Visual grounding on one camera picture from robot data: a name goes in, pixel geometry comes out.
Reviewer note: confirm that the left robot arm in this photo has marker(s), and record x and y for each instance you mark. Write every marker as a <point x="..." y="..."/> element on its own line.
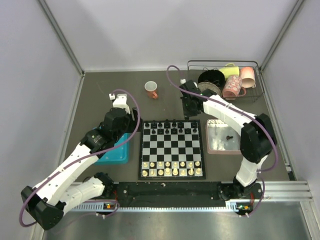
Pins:
<point x="48" y="201"/>

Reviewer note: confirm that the wire dish rack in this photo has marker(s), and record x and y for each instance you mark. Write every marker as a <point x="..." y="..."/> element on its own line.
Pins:
<point x="196" y="67"/>

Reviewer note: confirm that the orange mug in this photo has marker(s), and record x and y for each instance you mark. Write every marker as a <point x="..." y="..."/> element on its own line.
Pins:
<point x="151" y="89"/>

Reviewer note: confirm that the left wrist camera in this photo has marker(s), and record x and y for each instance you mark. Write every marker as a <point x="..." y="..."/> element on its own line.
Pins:
<point x="120" y="101"/>

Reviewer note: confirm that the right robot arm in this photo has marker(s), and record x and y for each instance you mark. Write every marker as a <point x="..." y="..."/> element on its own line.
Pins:
<point x="257" y="136"/>

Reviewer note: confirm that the blue plastic tray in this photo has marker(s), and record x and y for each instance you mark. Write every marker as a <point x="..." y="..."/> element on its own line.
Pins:
<point x="115" y="157"/>

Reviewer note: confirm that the patterned plate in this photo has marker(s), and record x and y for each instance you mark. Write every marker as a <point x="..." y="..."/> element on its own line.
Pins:
<point x="209" y="86"/>

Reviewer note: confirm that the black bowl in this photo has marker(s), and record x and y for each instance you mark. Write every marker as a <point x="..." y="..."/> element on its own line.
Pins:
<point x="213" y="76"/>

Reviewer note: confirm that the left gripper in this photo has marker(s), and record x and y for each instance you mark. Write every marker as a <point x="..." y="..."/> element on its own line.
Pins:
<point x="133" y="123"/>

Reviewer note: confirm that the chess board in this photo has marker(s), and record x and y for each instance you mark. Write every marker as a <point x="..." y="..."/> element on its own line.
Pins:
<point x="172" y="147"/>

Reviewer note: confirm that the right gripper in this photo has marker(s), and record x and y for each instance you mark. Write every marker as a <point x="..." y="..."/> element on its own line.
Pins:
<point x="186" y="113"/>

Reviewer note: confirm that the pink floral mug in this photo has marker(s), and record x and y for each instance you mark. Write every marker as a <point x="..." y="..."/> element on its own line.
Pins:
<point x="233" y="88"/>

